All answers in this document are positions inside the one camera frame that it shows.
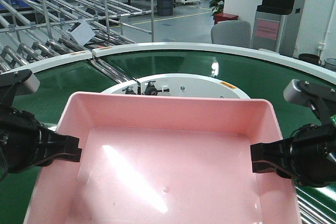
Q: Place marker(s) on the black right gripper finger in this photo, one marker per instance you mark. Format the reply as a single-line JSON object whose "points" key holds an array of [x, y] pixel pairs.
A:
{"points": [[262, 167], [275, 152]]}

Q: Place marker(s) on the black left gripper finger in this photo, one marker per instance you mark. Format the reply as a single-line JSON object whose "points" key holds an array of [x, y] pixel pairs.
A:
{"points": [[75, 157], [52, 142]]}

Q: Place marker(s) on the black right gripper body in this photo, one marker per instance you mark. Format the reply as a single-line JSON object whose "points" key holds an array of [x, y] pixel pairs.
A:
{"points": [[312, 155]]}

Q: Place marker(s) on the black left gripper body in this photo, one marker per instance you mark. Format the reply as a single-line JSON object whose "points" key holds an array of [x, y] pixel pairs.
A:
{"points": [[20, 139]]}

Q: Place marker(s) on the pink plastic bin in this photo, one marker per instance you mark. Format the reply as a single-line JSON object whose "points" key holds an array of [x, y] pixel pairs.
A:
{"points": [[163, 160]]}

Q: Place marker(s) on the steel transfer rollers front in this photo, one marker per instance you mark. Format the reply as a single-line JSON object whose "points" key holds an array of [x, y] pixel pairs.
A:
{"points": [[315, 208]]}

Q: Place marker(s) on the white outer conveyor rim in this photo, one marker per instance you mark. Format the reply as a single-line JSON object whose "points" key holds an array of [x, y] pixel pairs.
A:
{"points": [[269, 56]]}

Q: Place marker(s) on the grey control box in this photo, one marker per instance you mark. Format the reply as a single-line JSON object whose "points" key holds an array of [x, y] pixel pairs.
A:
{"points": [[80, 32]]}

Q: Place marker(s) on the black grey kiosk machine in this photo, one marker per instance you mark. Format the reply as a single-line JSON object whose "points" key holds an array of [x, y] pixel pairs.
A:
{"points": [[270, 22]]}

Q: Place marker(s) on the grey office chair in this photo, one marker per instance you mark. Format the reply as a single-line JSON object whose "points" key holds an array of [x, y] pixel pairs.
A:
{"points": [[232, 33]]}

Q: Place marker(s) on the steel roller rack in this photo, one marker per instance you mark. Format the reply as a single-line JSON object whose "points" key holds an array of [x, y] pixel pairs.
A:
{"points": [[58, 13]]}

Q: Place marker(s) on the red planter box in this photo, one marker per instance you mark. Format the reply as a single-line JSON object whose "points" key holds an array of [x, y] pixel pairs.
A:
{"points": [[224, 17]]}

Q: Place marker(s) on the black stacked crates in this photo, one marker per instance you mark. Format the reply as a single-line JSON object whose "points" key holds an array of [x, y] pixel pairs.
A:
{"points": [[165, 7]]}

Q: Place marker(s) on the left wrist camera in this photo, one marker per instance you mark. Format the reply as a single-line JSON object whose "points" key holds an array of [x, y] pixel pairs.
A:
{"points": [[19, 82]]}

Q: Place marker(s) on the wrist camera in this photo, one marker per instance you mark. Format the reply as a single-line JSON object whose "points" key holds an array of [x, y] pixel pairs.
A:
{"points": [[19, 82], [319, 99]]}

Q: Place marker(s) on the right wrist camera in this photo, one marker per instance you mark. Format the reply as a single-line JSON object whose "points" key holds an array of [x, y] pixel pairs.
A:
{"points": [[319, 99]]}

